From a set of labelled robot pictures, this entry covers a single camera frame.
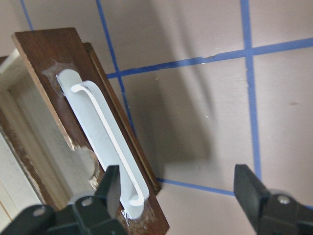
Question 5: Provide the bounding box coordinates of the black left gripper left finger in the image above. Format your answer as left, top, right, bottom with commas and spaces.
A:
94, 165, 121, 217

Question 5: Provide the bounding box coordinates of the dark wooden drawer cabinet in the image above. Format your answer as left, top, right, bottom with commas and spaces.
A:
0, 42, 162, 213

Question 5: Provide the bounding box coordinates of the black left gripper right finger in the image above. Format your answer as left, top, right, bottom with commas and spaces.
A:
233, 164, 270, 231

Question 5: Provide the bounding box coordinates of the cream plastic storage box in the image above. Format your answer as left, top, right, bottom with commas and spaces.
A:
0, 112, 40, 227

